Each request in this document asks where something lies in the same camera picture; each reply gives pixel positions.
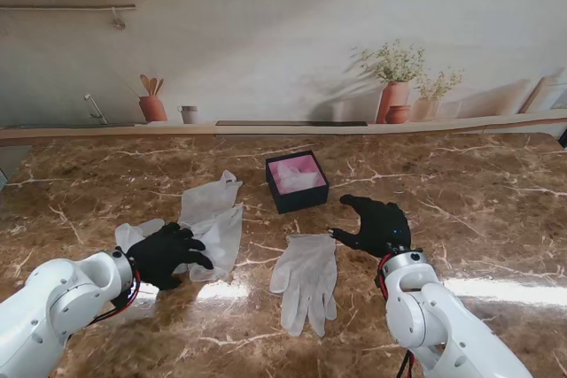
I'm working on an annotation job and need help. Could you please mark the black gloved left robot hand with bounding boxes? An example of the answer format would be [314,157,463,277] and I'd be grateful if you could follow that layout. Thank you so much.
[126,222,216,291]

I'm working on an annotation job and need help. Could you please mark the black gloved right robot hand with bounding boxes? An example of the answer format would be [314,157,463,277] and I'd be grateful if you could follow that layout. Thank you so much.
[330,194,413,259]

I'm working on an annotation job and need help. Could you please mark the black box with pink inside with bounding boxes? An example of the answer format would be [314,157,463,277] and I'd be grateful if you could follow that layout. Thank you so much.
[264,150,330,215]

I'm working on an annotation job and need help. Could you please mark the printed kitchen scene backdrop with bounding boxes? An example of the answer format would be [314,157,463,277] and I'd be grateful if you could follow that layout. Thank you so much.
[0,0,567,147]

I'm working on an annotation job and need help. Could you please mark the red and black left arm cables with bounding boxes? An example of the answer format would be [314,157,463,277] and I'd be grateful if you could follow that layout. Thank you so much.
[88,262,143,330]

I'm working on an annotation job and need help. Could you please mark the red and black arm cables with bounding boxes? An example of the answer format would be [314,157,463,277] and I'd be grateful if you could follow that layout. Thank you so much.
[88,262,143,330]
[375,258,420,378]

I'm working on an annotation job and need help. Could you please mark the red and black right arm cables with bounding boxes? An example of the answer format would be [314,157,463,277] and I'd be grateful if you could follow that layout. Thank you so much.
[375,258,420,378]

